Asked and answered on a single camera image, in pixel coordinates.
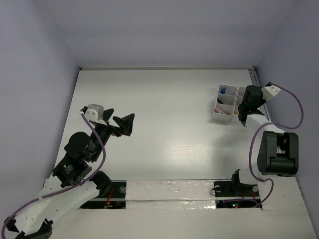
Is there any pink-capped white marker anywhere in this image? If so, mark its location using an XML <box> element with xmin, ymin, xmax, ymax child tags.
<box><xmin>214</xmin><ymin>108</ymin><xmax>225</xmax><ymax>115</ymax></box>

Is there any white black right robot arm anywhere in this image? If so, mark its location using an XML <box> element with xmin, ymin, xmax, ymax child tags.
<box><xmin>229</xmin><ymin>83</ymin><xmax>299</xmax><ymax>195</ymax></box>

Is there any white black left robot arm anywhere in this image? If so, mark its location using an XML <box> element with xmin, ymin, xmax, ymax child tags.
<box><xmin>1</xmin><ymin>104</ymin><xmax>135</xmax><ymax>239</ymax></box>

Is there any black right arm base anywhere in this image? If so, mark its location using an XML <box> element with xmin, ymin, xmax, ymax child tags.
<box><xmin>209</xmin><ymin>181</ymin><xmax>262</xmax><ymax>209</ymax></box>

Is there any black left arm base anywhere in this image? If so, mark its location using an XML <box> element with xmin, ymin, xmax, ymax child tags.
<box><xmin>80</xmin><ymin>181</ymin><xmax>127</xmax><ymax>210</ymax></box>

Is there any white divided organizer box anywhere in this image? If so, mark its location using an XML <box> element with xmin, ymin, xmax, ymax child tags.
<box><xmin>212</xmin><ymin>84</ymin><xmax>246</xmax><ymax>123</ymax></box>

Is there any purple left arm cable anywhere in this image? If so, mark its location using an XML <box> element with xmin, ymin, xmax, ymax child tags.
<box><xmin>1</xmin><ymin>113</ymin><xmax>107</xmax><ymax>239</ymax></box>

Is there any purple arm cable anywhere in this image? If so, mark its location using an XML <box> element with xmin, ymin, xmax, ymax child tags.
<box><xmin>1</xmin><ymin>113</ymin><xmax>107</xmax><ymax>239</ymax></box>
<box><xmin>224</xmin><ymin>83</ymin><xmax>305</xmax><ymax>209</ymax></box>

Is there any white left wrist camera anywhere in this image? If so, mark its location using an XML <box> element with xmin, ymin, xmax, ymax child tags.
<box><xmin>80</xmin><ymin>104</ymin><xmax>104</xmax><ymax>122</ymax></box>

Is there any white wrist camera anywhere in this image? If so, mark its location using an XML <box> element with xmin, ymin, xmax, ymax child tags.
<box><xmin>80</xmin><ymin>104</ymin><xmax>104</xmax><ymax>122</ymax></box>
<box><xmin>262</xmin><ymin>85</ymin><xmax>281</xmax><ymax>102</ymax></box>

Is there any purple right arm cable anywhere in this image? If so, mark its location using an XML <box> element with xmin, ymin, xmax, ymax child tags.
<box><xmin>224</xmin><ymin>83</ymin><xmax>305</xmax><ymax>209</ymax></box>

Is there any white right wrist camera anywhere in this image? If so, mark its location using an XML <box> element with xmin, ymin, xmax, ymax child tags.
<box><xmin>262</xmin><ymin>85</ymin><xmax>281</xmax><ymax>102</ymax></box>

